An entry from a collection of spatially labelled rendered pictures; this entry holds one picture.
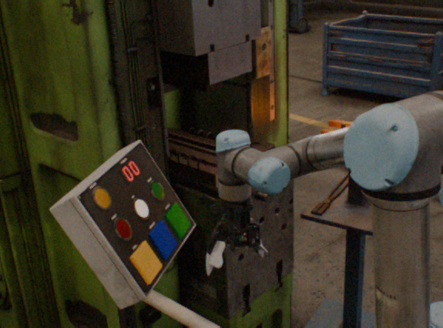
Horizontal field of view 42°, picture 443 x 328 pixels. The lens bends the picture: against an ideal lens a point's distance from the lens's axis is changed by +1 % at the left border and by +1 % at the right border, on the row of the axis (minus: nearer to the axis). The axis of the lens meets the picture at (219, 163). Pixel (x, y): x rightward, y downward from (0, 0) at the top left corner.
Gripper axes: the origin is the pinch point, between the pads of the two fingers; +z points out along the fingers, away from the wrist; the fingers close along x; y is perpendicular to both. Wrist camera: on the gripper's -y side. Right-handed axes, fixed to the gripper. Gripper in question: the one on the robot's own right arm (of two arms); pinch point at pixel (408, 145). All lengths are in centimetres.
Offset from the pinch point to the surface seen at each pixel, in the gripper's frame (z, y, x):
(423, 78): 77, 63, 318
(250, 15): 40, -50, -40
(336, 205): 23.3, 26.4, -7.8
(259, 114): 51, -10, -18
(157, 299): 50, 30, -85
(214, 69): 43, -37, -57
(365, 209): 12.5, 26.4, -5.6
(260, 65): 49, -29, -20
